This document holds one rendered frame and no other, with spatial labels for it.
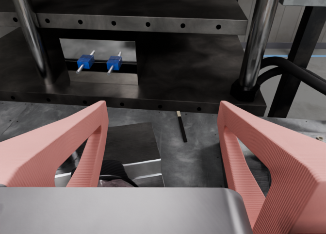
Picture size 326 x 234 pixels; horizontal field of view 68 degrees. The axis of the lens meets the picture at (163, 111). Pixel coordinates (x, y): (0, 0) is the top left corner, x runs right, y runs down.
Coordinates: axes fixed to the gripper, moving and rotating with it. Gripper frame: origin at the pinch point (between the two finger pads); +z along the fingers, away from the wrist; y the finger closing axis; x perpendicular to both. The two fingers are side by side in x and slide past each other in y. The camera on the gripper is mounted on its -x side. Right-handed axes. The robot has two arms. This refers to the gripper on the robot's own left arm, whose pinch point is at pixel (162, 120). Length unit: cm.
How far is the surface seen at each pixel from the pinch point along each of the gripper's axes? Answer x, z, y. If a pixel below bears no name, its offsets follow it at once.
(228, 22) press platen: 14, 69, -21
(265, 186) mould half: 27.1, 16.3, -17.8
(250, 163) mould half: 25.6, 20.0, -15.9
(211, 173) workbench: 38.6, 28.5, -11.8
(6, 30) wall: 81, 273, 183
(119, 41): 21, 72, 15
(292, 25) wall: 81, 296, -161
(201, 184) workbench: 38.7, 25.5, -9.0
